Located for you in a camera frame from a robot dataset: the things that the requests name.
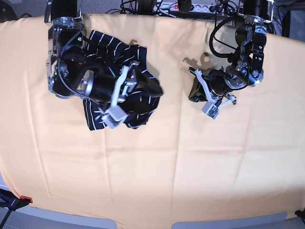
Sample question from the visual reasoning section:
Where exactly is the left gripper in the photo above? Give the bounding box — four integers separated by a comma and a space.
188, 70, 230, 103

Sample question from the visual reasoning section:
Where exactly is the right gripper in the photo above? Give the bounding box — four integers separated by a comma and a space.
89, 69, 163, 103

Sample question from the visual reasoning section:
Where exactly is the navy white striped T-shirt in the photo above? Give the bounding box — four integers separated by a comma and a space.
80, 31, 163, 131

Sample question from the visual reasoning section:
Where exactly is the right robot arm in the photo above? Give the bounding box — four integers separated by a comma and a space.
44, 0, 163, 105

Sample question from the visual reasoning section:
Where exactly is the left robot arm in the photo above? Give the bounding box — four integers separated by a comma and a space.
188, 0, 274, 105

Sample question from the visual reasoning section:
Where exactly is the yellow table cloth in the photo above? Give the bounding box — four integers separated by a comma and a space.
0, 15, 305, 229

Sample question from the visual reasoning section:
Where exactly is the white power strip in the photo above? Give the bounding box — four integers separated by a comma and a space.
153, 1, 216, 14

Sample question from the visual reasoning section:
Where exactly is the black clamp right corner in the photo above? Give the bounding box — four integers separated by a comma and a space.
295, 210, 305, 220

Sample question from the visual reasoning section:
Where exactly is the blue clamp red tip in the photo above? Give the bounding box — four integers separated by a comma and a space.
0, 189, 33, 229

